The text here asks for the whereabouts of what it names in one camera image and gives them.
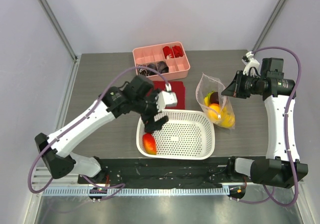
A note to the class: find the black white patterned item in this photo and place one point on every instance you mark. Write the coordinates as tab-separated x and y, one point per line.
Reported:
142	70

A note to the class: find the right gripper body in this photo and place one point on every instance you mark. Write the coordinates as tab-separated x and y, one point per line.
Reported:
238	85

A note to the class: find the red item in organizer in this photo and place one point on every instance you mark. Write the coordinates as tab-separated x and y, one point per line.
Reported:
177	51
168	53

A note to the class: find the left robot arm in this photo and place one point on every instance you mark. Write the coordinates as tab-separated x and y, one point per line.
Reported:
138	96

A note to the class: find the aluminium frame post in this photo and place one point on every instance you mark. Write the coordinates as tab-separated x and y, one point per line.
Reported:
52	18
270	22

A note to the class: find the white perforated plastic basket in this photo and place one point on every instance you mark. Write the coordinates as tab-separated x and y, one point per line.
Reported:
188	135

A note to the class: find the orange fruit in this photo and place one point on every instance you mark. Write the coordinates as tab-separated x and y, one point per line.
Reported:
214	112

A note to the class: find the yellow lemon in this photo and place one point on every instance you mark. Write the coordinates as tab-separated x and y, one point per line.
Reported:
225	113

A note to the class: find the pink divided organizer box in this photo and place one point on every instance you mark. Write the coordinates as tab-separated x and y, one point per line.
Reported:
178	67

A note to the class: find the dark red apple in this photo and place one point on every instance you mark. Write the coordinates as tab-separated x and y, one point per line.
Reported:
214	98

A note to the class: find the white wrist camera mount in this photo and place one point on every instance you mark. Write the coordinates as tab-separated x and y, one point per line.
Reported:
251	65
166	99

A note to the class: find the dark brown rolled item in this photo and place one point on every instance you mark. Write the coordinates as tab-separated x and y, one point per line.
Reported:
162	67

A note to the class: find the red yellow mango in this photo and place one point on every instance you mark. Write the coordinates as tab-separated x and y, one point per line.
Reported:
149	144

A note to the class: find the dark grey rolled item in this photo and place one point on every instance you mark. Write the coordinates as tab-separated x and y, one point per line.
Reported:
153	67

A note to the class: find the right aluminium frame post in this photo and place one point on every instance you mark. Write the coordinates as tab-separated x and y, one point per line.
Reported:
270	22

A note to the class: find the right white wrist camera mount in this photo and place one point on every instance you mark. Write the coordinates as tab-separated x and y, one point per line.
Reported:
251	65

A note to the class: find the left aluminium frame post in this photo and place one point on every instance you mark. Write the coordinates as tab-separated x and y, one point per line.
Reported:
52	18

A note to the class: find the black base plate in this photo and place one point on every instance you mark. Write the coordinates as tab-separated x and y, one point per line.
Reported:
155	173

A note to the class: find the clear zip top bag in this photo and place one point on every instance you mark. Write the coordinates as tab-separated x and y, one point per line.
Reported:
208	84

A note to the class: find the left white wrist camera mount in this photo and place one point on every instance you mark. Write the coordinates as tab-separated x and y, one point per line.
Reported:
166	99

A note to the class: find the white slotted cable duct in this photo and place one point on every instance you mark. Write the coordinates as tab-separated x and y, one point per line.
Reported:
92	192

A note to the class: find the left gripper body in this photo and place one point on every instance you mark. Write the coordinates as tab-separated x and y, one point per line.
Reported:
149	109

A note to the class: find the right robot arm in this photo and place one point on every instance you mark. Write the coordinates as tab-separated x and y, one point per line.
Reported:
282	159

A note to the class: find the yellow banana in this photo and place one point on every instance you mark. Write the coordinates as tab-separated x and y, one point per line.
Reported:
221	104

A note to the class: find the folded red cloth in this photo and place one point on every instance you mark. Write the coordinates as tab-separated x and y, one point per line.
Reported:
178	88

